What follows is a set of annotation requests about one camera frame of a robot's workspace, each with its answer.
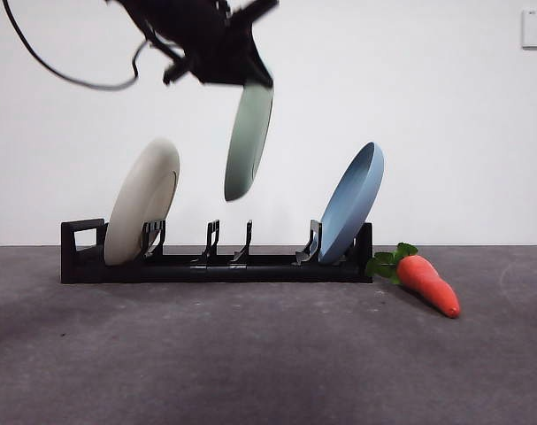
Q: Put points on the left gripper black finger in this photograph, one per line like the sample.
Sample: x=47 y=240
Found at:
x=221 y=71
x=260 y=66

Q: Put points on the light green plate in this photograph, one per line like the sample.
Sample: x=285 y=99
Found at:
x=247 y=146

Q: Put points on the orange carrot with green leaves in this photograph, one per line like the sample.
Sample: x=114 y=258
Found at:
x=423 y=279

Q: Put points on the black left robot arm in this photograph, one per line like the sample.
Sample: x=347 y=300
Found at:
x=184 y=22

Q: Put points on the cream white plate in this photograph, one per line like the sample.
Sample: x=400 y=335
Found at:
x=140 y=199

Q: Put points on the blue plate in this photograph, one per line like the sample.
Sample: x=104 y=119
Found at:
x=347 y=212

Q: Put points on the black plate rack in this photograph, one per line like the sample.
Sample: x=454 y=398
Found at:
x=91 y=274

